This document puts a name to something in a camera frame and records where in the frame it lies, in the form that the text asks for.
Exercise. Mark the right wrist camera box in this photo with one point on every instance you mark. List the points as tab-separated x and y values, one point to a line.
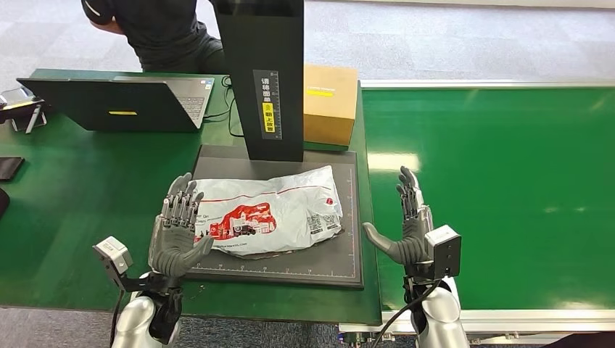
444	252

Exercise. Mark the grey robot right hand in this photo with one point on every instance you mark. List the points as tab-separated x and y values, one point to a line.
413	245

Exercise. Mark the green conveyor belt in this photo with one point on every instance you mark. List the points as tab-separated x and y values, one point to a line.
504	192

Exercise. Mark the flat black phone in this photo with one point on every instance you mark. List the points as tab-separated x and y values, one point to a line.
9	168

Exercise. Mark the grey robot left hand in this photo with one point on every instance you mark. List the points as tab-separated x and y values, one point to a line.
173	249

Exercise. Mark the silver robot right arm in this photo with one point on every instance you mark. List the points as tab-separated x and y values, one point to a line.
442	317

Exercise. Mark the person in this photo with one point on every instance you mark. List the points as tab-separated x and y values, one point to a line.
158	33

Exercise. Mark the brown cardboard box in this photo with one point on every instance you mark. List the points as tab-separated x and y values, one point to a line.
331	110

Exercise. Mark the yellow black ruler label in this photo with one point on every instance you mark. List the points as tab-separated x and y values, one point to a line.
267	91

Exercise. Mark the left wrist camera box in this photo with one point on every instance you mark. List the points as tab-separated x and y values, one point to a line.
113	254

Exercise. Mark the black laptop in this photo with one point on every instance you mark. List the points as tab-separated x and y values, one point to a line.
120	103

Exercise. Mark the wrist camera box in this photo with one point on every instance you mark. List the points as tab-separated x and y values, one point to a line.
444	252
113	254

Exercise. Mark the white plastic mailer package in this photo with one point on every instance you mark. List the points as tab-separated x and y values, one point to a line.
288	201

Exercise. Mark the black rounded object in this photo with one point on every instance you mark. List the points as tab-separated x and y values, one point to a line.
3	204

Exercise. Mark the phone on stand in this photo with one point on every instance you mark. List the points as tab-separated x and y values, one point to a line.
21	108

